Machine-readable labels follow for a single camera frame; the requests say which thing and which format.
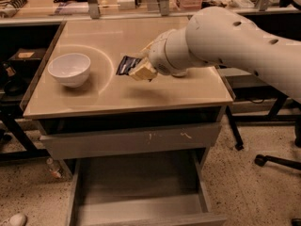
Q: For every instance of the black box with label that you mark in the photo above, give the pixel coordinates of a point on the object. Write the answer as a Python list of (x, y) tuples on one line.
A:
[(28, 57)]

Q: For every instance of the closed top drawer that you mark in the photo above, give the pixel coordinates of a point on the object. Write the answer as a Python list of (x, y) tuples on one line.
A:
[(135, 140)]

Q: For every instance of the white shoe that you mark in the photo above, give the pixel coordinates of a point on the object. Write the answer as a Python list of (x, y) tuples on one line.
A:
[(15, 220)]

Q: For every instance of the dark blue rxbar wrapper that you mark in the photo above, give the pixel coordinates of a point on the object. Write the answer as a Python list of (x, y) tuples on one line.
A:
[(127, 63)]

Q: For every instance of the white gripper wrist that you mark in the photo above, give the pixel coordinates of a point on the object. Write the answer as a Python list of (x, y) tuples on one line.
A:
[(160, 57)]

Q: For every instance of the open middle drawer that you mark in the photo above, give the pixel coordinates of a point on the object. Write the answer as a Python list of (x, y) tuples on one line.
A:
[(145, 189)]

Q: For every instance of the green white soda can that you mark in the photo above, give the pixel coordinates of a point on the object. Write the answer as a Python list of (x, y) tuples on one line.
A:
[(180, 74)]

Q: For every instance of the black coiled tool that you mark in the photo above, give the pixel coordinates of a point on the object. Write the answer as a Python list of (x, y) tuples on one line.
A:
[(11, 8)]

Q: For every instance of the white ceramic bowl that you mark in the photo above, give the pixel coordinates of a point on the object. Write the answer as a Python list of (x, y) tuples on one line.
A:
[(70, 70)]

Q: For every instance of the grey drawer cabinet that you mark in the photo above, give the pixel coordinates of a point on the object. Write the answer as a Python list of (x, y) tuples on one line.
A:
[(111, 102)]

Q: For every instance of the black office chair base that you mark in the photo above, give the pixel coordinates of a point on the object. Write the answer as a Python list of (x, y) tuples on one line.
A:
[(261, 160)]

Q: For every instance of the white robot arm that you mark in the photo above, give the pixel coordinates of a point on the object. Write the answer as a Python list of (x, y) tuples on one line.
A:
[(216, 35)]

